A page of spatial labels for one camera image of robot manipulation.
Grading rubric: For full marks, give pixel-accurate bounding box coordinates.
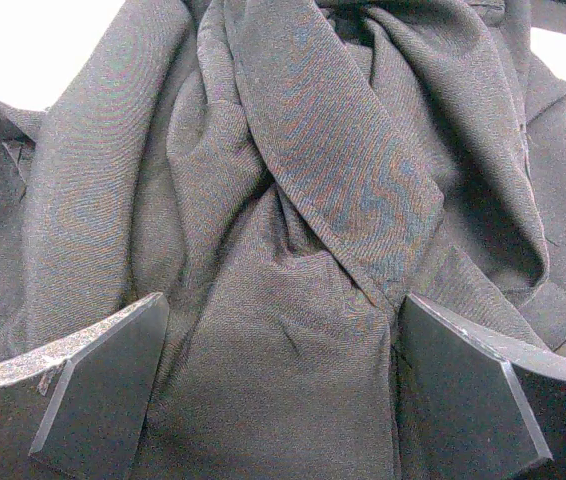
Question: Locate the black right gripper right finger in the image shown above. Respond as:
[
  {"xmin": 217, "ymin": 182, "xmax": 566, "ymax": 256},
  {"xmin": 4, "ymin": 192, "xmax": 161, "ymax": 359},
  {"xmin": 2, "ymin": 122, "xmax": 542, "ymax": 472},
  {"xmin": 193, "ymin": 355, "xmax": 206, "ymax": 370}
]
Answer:
[{"xmin": 395, "ymin": 294, "xmax": 566, "ymax": 479}]

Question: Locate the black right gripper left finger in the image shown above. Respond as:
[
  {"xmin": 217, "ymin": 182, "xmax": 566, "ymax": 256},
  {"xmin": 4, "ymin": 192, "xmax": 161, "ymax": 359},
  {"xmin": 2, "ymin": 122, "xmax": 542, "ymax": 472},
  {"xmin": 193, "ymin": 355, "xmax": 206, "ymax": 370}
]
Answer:
[{"xmin": 0, "ymin": 293, "xmax": 169, "ymax": 479}]

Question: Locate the black shirt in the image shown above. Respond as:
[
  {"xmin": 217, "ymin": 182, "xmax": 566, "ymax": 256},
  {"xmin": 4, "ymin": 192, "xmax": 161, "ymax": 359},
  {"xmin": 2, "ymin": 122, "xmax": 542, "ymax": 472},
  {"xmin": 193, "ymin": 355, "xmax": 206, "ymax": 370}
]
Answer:
[{"xmin": 0, "ymin": 1, "xmax": 566, "ymax": 479}]

